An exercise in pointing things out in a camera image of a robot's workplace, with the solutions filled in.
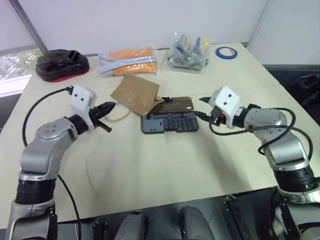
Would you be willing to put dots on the brown paper bag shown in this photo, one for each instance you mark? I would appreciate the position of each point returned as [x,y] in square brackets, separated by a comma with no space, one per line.
[136,93]

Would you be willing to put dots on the bagged orange canvas shoes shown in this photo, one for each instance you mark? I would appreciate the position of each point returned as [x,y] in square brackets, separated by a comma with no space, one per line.
[132,62]

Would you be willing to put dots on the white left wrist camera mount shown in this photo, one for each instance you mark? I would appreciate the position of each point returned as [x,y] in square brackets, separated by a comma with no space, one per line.
[80,96]

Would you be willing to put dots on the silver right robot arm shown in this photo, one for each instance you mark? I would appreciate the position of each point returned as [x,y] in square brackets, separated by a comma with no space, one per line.
[282,140]

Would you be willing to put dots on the blue tape roll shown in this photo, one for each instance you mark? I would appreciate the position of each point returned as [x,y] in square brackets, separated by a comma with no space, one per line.
[221,55]

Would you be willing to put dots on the dark object behind table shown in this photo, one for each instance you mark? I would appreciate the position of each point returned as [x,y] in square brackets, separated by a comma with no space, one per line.
[306,87]

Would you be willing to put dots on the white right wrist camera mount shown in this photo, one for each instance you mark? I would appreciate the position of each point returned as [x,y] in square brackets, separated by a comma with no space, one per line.
[226,100]

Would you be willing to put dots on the black shoe with red sole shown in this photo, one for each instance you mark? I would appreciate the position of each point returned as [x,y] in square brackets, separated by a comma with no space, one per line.
[61,65]

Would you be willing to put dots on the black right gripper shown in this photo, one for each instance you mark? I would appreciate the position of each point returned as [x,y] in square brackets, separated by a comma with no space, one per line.
[217,117]

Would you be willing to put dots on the grey rounded robot leg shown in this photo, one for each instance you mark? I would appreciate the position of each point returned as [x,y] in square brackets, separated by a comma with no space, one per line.
[133,226]
[193,222]

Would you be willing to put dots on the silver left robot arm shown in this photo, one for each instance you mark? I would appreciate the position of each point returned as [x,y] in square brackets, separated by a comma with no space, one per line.
[42,152]

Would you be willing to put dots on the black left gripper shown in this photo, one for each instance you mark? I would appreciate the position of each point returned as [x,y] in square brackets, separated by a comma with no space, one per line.
[97,114]

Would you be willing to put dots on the clear bag of blue-yellow items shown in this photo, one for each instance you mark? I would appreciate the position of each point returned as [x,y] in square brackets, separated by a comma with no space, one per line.
[187,53]

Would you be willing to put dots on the black metal frame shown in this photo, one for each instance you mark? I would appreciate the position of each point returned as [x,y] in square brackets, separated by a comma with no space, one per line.
[240,215]

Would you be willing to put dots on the black bracket under table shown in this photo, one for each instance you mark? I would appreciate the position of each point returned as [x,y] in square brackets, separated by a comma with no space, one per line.
[98,228]

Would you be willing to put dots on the black tool case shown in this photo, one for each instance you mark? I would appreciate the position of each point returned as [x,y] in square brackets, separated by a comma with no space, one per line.
[172,123]

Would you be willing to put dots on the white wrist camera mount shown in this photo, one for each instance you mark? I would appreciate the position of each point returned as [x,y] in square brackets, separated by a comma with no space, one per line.
[226,100]
[80,96]

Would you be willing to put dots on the grey window frame post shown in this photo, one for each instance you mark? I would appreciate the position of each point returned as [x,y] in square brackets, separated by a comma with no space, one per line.
[28,27]

